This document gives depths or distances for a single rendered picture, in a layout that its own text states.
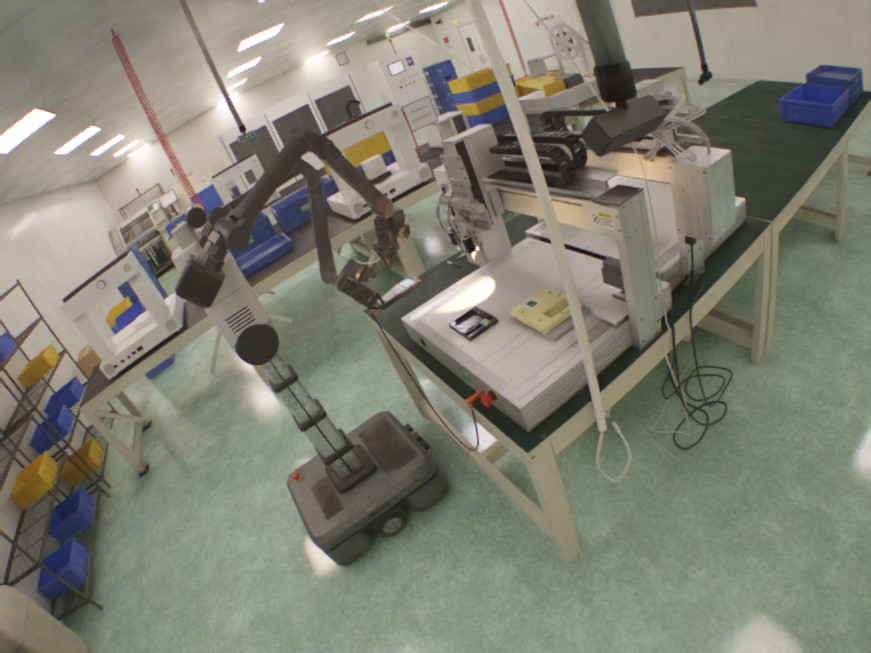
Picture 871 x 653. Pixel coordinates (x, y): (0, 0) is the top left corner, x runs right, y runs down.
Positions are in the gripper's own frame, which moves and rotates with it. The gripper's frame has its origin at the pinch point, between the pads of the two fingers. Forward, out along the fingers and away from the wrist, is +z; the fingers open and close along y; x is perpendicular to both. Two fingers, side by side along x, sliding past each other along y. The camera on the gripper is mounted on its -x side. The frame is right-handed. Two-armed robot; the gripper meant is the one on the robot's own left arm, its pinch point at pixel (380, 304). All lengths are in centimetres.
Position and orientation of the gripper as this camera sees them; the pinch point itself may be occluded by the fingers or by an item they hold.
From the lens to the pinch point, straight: 182.7
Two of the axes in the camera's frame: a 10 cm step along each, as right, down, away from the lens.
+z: 6.8, 3.9, 6.3
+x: -4.7, 8.8, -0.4
